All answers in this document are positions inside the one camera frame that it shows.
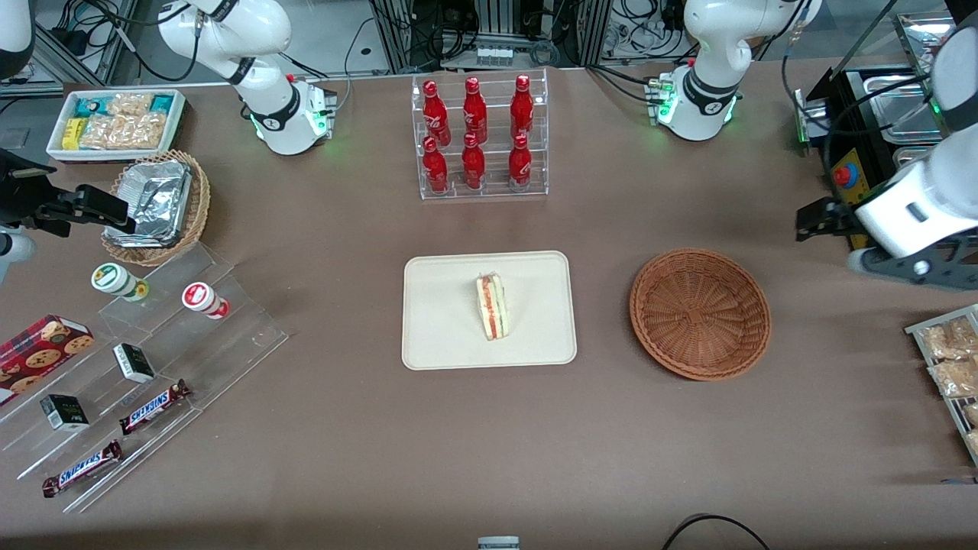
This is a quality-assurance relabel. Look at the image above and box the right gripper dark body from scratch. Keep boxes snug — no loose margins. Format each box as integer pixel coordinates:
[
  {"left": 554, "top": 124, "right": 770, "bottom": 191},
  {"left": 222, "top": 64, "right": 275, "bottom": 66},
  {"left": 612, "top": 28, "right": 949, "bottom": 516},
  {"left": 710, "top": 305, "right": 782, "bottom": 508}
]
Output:
[{"left": 0, "top": 149, "right": 77, "bottom": 283}]

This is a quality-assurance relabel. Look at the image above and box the triangle sandwich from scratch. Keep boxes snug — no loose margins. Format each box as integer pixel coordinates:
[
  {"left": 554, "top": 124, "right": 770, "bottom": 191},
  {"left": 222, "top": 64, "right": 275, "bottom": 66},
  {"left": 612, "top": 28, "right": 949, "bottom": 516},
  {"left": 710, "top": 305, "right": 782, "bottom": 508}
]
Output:
[{"left": 476, "top": 271, "right": 510, "bottom": 342}]

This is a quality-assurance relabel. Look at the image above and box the small tan wicker basket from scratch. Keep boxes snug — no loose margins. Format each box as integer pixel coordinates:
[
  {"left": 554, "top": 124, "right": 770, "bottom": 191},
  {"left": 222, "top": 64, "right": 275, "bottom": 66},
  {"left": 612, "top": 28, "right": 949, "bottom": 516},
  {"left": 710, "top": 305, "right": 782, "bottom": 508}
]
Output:
[{"left": 101, "top": 150, "right": 212, "bottom": 267}]

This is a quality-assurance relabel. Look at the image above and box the round brown wicker basket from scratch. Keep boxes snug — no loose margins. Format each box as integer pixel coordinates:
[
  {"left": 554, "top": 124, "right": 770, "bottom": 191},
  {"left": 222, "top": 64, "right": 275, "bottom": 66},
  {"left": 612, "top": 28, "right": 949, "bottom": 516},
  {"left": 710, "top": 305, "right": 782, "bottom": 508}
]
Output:
[{"left": 630, "top": 248, "right": 772, "bottom": 381}]

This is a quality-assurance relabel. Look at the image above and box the cream plastic tray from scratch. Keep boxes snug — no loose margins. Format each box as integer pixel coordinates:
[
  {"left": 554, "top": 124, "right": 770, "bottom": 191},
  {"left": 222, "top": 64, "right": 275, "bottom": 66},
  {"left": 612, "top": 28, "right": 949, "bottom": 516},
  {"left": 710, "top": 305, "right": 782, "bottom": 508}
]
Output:
[{"left": 402, "top": 251, "right": 578, "bottom": 371}]

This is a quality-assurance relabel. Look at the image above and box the black hot dog roller machine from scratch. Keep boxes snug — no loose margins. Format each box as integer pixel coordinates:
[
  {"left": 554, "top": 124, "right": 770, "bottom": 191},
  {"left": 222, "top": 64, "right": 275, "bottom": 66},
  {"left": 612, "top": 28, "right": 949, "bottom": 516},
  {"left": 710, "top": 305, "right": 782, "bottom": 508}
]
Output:
[{"left": 793, "top": 11, "right": 978, "bottom": 267}]

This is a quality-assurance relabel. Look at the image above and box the silver foil container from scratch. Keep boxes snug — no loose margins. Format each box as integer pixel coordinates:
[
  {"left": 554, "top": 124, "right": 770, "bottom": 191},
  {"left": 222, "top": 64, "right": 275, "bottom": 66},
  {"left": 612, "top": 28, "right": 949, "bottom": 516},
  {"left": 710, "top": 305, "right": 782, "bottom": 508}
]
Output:
[{"left": 115, "top": 159, "right": 193, "bottom": 247}]

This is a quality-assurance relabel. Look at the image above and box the white snack bin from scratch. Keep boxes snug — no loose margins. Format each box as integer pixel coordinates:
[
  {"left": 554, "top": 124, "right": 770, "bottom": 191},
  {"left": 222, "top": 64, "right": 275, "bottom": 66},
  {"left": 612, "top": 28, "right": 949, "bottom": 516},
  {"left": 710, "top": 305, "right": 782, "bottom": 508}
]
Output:
[{"left": 46, "top": 89, "right": 188, "bottom": 164}]

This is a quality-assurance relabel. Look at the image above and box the grey metal snack rack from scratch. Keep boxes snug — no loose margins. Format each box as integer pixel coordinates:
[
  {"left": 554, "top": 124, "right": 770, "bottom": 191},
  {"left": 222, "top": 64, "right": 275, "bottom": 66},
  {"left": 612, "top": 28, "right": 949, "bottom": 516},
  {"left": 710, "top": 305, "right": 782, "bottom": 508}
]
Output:
[{"left": 905, "top": 304, "right": 978, "bottom": 467}]

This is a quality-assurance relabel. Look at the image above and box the green lid white cup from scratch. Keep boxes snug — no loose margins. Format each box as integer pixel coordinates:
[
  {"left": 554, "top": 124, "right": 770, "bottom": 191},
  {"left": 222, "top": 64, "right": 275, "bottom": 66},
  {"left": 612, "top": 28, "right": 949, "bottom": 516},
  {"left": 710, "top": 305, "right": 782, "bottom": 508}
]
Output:
[{"left": 91, "top": 262, "right": 150, "bottom": 303}]

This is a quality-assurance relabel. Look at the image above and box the red lid white cup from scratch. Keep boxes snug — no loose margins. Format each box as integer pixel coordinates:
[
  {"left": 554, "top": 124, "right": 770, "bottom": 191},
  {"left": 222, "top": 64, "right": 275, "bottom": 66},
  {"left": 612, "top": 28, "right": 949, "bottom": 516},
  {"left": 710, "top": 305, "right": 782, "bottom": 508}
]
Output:
[{"left": 181, "top": 282, "right": 231, "bottom": 321}]

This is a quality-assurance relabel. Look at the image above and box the red cookie box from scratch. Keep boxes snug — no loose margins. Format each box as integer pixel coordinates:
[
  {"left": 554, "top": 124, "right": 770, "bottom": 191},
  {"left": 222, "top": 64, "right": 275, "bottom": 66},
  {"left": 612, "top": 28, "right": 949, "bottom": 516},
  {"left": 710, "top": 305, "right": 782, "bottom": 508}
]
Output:
[{"left": 0, "top": 314, "right": 96, "bottom": 407}]

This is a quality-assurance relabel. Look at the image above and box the small black box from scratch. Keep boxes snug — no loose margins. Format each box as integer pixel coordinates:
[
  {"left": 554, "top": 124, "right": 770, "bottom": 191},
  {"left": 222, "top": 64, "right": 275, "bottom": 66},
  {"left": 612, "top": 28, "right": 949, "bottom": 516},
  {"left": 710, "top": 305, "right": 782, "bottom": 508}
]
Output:
[
  {"left": 39, "top": 393, "right": 91, "bottom": 432},
  {"left": 112, "top": 342, "right": 157, "bottom": 384}
]

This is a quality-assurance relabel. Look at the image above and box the clear acrylic stepped stand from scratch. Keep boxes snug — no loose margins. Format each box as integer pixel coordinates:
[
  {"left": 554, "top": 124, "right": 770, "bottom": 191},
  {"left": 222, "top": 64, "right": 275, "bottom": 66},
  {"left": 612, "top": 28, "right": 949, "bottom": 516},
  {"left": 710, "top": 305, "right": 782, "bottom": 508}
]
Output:
[{"left": 0, "top": 243, "right": 290, "bottom": 514}]

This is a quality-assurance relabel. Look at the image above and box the Snickers bar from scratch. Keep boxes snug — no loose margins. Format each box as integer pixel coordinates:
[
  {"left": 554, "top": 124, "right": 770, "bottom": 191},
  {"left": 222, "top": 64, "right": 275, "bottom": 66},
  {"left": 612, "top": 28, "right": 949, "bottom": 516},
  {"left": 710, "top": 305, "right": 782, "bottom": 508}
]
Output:
[
  {"left": 41, "top": 439, "right": 124, "bottom": 499},
  {"left": 118, "top": 379, "right": 192, "bottom": 436}
]

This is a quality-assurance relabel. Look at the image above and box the red soda bottle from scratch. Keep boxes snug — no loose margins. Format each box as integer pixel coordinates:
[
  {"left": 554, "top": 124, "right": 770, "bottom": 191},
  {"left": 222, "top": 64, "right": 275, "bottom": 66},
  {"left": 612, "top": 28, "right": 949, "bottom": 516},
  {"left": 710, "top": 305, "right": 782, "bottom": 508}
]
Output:
[
  {"left": 422, "top": 79, "right": 452, "bottom": 147},
  {"left": 463, "top": 76, "right": 488, "bottom": 144},
  {"left": 421, "top": 136, "right": 450, "bottom": 194},
  {"left": 508, "top": 134, "right": 533, "bottom": 190},
  {"left": 510, "top": 74, "right": 535, "bottom": 142},
  {"left": 461, "top": 133, "right": 487, "bottom": 190}
]

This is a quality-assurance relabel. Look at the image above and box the clear acrylic bottle rack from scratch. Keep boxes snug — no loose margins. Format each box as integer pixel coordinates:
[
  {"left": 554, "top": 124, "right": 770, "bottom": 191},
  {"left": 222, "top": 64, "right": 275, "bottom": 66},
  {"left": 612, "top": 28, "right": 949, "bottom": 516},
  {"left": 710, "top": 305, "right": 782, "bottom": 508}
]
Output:
[{"left": 411, "top": 67, "right": 549, "bottom": 201}]

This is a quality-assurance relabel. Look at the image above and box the black floor cable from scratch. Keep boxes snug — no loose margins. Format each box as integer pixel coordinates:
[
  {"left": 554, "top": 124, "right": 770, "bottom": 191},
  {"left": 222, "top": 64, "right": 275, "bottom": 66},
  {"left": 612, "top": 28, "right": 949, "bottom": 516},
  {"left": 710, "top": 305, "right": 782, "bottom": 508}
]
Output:
[{"left": 661, "top": 513, "right": 771, "bottom": 550}]

